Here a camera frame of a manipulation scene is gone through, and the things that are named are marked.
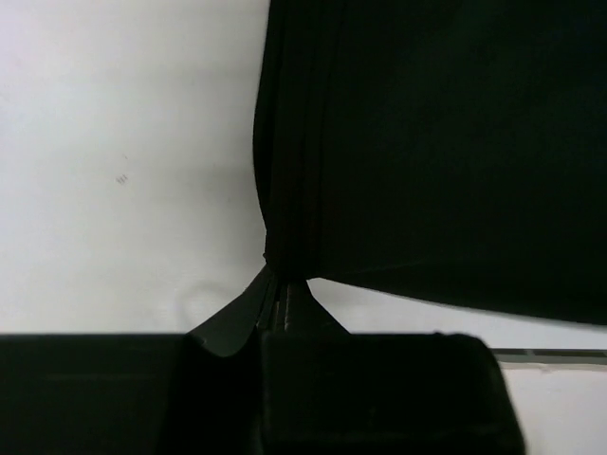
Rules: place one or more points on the black t-shirt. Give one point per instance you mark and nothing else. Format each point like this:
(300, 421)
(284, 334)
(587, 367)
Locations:
(450, 151)

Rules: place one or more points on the aluminium frame rail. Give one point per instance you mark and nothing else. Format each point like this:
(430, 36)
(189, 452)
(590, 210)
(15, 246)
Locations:
(568, 357)

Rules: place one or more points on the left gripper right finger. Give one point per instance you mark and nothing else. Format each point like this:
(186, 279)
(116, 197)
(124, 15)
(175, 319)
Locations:
(301, 314)

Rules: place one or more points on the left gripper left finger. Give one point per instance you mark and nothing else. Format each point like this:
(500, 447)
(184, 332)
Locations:
(228, 331)

